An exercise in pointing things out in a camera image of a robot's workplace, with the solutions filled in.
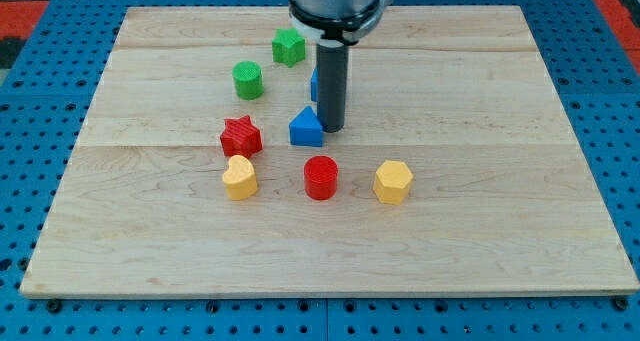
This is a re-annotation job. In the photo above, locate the blue triangle block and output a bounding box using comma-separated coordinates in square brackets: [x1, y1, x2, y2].
[289, 106, 324, 147]

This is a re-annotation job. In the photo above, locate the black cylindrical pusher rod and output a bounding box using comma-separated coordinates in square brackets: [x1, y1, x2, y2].
[316, 45, 349, 133]

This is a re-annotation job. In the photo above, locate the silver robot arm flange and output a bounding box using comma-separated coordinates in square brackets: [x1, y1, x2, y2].
[288, 0, 394, 48]

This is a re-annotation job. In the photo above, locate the red star block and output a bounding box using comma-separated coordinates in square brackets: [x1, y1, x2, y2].
[220, 115, 263, 158]

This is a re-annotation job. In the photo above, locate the green star block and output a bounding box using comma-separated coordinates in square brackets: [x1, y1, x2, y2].
[272, 28, 306, 67]

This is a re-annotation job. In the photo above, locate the red cylinder block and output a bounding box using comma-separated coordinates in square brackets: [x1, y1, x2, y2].
[303, 155, 339, 200]

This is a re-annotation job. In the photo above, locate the yellow hexagon block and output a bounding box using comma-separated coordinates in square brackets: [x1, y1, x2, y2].
[373, 160, 413, 205]

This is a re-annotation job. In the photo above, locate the blue cube block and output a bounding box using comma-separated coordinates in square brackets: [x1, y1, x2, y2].
[310, 68, 318, 102]

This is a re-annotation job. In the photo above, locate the yellow heart block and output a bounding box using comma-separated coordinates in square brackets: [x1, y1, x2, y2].
[222, 155, 258, 201]

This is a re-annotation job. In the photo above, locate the green cylinder block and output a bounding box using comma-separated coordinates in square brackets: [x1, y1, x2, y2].
[232, 61, 264, 100]

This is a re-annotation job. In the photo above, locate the wooden board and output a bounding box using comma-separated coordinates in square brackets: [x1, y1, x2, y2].
[20, 6, 639, 299]

